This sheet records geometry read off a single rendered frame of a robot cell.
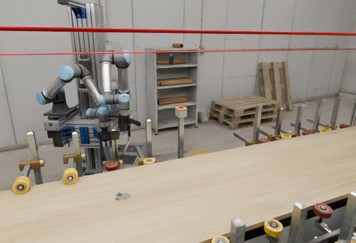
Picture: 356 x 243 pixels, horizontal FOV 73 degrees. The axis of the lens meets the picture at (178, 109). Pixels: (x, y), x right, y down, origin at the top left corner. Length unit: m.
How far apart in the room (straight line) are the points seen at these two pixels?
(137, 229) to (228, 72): 4.69
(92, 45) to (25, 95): 2.14
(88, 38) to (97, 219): 1.72
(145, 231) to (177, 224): 0.15
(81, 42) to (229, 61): 3.68
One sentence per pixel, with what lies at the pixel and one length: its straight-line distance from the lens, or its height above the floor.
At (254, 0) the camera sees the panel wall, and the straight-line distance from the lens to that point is 5.95.
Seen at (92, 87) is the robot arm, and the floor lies 1.31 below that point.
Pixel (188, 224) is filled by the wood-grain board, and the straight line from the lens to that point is 1.24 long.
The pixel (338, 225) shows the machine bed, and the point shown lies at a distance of 1.85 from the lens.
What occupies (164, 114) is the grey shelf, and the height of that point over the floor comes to 0.22.
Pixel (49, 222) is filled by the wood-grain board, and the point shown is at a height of 0.90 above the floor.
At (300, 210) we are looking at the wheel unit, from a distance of 1.06.
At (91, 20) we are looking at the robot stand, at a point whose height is 1.88.
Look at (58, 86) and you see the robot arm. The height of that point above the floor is 1.33.
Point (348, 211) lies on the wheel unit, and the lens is 1.35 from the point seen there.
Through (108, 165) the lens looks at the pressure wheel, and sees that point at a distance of 1.71.
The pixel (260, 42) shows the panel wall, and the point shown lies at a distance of 6.10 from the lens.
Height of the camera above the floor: 1.73
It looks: 17 degrees down
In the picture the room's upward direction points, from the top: straight up
